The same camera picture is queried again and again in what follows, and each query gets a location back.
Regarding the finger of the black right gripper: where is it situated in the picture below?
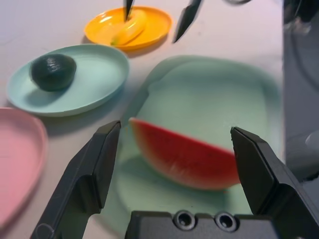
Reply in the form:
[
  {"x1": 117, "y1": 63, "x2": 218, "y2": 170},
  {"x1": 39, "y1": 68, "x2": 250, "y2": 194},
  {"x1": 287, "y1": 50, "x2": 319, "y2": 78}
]
[
  {"x1": 173, "y1": 0, "x2": 204, "y2": 43},
  {"x1": 123, "y1": 0, "x2": 137, "y2": 22}
]

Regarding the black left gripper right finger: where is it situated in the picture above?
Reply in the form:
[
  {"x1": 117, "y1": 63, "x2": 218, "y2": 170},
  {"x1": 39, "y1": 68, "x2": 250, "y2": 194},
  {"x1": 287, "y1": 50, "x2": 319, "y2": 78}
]
[{"x1": 230, "y1": 126, "x2": 319, "y2": 239}]

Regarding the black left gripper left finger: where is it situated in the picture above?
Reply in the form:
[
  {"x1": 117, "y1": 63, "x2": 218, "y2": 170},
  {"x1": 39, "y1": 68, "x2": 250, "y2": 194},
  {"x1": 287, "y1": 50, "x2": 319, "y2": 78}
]
[{"x1": 29, "y1": 120, "x2": 122, "y2": 239}]

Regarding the yellow banana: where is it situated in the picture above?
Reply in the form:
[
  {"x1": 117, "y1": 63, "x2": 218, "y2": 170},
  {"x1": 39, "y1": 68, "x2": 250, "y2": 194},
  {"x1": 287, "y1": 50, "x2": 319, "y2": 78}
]
[{"x1": 110, "y1": 11, "x2": 148, "y2": 47}]

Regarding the red watermelon slice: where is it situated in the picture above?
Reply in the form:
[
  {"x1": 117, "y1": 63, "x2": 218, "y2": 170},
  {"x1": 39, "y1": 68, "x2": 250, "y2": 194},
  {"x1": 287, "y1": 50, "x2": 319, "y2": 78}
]
[{"x1": 128, "y1": 117, "x2": 244, "y2": 191}]

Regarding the dark green avocado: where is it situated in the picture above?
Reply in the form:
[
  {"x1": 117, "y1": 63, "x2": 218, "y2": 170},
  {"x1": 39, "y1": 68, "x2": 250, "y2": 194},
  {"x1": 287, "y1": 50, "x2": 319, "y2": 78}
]
[{"x1": 29, "y1": 53, "x2": 77, "y2": 92}]

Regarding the yellow plastic plate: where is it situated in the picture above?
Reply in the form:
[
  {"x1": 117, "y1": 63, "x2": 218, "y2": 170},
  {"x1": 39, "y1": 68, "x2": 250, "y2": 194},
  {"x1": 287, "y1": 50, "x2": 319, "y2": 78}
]
[{"x1": 84, "y1": 6, "x2": 173, "y2": 53}]

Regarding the pink plastic plate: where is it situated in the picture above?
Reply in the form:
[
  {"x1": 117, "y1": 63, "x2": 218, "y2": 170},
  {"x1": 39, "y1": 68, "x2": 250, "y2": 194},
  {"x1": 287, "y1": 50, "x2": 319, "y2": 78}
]
[{"x1": 0, "y1": 107, "x2": 48, "y2": 226}]

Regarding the green cutting mat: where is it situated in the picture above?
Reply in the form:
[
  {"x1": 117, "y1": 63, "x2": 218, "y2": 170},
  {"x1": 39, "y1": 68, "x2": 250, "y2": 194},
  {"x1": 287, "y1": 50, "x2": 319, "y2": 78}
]
[{"x1": 116, "y1": 54, "x2": 284, "y2": 217}]

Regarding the light green plastic plate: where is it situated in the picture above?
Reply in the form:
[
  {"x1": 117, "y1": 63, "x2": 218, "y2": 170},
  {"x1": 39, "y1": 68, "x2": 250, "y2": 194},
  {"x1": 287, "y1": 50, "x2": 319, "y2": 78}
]
[{"x1": 6, "y1": 44, "x2": 130, "y2": 118}]

